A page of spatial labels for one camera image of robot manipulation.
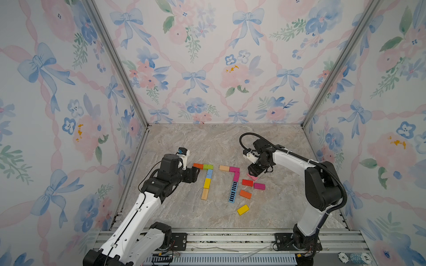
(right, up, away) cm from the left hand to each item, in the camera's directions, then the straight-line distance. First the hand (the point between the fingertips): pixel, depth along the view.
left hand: (193, 167), depth 79 cm
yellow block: (+6, -11, +12) cm, 17 cm away
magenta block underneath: (+22, -7, +16) cm, 28 cm away
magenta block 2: (+35, -12, +14) cm, 39 cm away
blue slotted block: (+21, -12, +11) cm, 26 cm away
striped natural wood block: (+5, -15, +9) cm, 18 cm away
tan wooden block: (+15, -3, +19) cm, 25 cm away
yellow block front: (+24, -22, +5) cm, 33 cm away
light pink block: (+31, -7, +12) cm, 34 cm away
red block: (+28, -11, +14) cm, 33 cm away
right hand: (+33, -3, +16) cm, 37 cm away
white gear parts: (+68, -35, -11) cm, 77 cm away
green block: (+6, -3, +19) cm, 20 cm away
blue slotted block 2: (+19, -17, +7) cm, 26 cm away
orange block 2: (+26, -16, +10) cm, 32 cm away
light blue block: (+7, -6, +16) cm, 19 cm away
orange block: (0, -2, +21) cm, 21 cm away
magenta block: (+22, -4, +19) cm, 29 cm away
